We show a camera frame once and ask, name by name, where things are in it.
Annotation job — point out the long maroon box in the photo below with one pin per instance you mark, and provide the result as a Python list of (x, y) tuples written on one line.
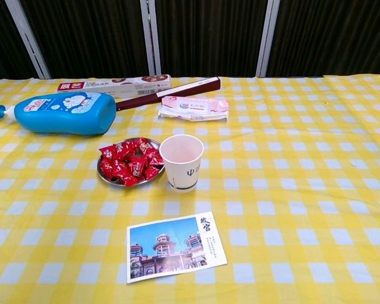
[(177, 90)]

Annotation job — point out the blue pump lotion bottle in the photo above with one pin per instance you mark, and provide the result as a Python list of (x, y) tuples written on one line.
[(66, 114)]

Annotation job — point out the round metal plate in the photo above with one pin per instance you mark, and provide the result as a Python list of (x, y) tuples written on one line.
[(109, 182)]

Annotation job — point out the white partition frame post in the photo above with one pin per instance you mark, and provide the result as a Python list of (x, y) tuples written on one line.
[(28, 41), (267, 38), (150, 38)]

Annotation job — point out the yellow checked tablecloth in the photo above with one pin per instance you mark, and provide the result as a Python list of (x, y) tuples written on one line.
[(304, 190)]

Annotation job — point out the white paper cup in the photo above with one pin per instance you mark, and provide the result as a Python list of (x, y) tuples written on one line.
[(182, 177)]

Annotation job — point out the pink wet wipes pack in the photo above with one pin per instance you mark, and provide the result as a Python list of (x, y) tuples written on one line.
[(193, 107)]

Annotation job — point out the palace photo postcard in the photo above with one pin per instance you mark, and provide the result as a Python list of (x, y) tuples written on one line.
[(164, 250)]

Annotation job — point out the white baking paper box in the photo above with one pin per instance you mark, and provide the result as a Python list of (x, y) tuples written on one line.
[(114, 86)]

